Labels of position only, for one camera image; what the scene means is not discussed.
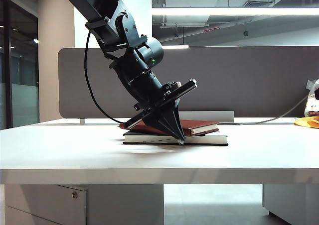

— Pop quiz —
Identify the ceiling air vent grille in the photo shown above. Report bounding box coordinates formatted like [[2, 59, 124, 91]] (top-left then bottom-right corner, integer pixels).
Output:
[[243, 0, 276, 8]]

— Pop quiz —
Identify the black framed glass partition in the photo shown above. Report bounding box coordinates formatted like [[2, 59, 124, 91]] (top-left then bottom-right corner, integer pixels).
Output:
[[0, 0, 40, 131]]

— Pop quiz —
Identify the plain white cabinet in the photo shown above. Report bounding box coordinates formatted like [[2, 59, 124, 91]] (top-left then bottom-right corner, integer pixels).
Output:
[[262, 184, 319, 225]]

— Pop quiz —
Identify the grey fabric desk divider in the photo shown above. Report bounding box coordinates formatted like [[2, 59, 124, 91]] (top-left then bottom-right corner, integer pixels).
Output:
[[58, 46, 319, 119]]

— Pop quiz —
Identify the grey metal cable flap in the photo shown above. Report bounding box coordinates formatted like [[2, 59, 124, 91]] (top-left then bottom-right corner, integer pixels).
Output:
[[178, 111, 235, 123]]

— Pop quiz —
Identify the yellow cloth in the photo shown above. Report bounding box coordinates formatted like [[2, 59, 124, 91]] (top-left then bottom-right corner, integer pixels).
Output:
[[293, 116, 319, 129]]

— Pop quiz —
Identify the red leather-bound book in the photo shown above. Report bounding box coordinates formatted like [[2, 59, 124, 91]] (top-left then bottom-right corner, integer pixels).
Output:
[[119, 119, 220, 137]]

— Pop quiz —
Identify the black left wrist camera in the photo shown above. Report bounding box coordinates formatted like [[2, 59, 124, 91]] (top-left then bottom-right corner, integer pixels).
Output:
[[163, 81, 181, 93]]

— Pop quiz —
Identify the white drawer cabinet with lock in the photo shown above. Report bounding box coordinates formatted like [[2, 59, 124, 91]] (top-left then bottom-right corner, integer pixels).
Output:
[[4, 184, 164, 225]]

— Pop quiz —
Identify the clear plastic snack bag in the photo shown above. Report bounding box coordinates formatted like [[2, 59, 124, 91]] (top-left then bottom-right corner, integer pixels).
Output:
[[304, 79, 319, 118]]

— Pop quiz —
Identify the grey power cable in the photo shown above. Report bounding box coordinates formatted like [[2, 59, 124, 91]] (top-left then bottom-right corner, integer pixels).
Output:
[[216, 95, 310, 125]]

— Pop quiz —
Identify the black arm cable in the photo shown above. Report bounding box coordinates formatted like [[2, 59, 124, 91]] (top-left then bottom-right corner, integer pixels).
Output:
[[84, 30, 125, 125]]

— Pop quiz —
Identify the black hardcover book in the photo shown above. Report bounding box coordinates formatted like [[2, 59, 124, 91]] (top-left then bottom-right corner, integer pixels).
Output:
[[123, 131, 229, 147]]

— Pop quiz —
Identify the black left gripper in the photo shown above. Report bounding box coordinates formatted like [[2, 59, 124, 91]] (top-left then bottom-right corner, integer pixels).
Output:
[[124, 78, 198, 146]]

